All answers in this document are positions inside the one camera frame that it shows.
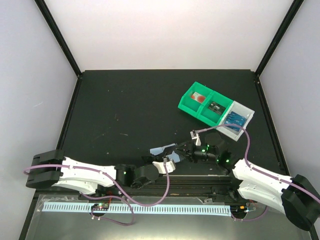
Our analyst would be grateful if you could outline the dark card in bin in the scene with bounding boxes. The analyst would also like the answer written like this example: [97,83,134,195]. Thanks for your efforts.
[208,101,226,115]

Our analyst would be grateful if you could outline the controller board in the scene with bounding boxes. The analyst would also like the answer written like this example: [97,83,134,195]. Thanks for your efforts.
[230,205,257,214]
[91,203,109,212]

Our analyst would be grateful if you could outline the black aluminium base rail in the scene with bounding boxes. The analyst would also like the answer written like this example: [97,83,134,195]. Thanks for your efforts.
[97,174,251,201]

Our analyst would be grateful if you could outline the blue credit card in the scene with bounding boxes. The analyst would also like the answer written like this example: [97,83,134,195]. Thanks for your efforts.
[227,111,247,122]

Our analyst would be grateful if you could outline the green plastic bin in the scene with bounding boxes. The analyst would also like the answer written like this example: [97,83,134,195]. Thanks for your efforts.
[178,81,214,118]
[196,91,233,127]

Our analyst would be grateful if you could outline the black corner frame post left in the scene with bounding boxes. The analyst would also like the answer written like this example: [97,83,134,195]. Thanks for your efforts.
[33,0,83,79]

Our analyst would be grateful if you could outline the black corner frame post right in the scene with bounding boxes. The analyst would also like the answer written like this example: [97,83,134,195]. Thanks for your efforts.
[254,0,306,76]

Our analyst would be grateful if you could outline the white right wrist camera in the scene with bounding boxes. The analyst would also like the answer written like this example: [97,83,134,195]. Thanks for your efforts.
[190,130,201,146]

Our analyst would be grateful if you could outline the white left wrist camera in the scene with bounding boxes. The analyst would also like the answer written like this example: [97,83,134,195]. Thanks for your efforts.
[152,157,176,175]

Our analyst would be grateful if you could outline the black corner frame post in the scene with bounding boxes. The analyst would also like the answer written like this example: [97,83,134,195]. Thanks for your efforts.
[33,0,83,79]
[254,0,306,76]

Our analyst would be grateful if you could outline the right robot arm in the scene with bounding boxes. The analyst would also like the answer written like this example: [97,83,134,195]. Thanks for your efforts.
[174,132,320,231]

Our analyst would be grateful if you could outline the white slotted cable duct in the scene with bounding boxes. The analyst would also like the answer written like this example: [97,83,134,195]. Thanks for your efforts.
[42,202,232,217]

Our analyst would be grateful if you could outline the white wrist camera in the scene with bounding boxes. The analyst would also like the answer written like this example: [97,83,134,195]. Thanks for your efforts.
[190,130,201,146]
[152,157,176,175]

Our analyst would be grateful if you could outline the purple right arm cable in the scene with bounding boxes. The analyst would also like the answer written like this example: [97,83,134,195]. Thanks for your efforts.
[192,124,320,206]

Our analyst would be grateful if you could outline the red card in bin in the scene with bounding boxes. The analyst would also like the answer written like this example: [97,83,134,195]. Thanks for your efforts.
[190,91,206,104]

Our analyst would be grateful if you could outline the right controller board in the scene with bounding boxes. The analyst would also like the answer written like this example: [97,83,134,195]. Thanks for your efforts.
[230,205,257,214]

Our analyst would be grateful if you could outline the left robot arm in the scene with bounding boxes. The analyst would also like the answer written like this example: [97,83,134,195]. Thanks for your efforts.
[24,149,175,200]

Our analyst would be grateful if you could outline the white plastic bin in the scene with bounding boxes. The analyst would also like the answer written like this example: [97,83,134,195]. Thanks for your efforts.
[217,101,255,141]

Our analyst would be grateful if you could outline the left controller board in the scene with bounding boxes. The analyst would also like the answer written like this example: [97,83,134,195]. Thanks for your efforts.
[91,203,109,212]

